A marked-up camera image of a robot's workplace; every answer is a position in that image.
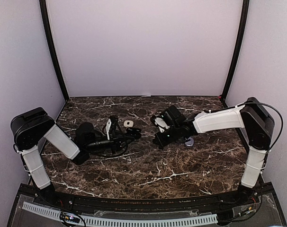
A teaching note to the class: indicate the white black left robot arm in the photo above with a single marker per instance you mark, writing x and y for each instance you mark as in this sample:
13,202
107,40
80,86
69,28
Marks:
34,126

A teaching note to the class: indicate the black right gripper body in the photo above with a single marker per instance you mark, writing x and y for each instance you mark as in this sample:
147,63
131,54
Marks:
166,140

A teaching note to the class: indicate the grey slotted cable duct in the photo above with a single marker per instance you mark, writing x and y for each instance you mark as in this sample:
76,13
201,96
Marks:
119,219

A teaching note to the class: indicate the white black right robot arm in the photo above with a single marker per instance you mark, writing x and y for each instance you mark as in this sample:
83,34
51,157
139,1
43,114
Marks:
251,116

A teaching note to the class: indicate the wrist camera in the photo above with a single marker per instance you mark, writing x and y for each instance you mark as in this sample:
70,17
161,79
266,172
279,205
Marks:
111,125
160,123

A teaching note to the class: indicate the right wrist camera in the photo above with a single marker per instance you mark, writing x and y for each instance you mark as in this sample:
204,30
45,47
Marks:
160,123

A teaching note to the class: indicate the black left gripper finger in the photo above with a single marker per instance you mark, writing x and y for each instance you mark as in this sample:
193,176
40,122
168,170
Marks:
120,135
123,144

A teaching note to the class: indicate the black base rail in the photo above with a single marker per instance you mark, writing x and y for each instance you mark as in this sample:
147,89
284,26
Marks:
218,202

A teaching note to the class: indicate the purple earbud charging case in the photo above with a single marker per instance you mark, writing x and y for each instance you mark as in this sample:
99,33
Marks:
189,142

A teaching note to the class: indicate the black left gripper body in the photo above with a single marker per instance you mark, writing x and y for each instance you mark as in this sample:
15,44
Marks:
113,143

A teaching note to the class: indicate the black frame post right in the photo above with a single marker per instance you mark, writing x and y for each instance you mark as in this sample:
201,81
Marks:
237,49

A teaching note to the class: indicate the black frame post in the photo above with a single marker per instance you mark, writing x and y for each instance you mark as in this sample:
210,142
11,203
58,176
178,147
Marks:
237,49
52,50

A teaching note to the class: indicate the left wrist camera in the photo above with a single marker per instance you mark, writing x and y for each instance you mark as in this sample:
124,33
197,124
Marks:
111,125

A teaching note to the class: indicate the black frame post left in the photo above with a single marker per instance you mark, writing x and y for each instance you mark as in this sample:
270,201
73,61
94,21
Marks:
52,50

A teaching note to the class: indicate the white earbud charging case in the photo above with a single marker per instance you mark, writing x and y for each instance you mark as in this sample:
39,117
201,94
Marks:
128,124

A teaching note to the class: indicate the black earbud charging case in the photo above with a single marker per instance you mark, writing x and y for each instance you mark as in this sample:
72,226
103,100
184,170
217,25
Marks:
134,132

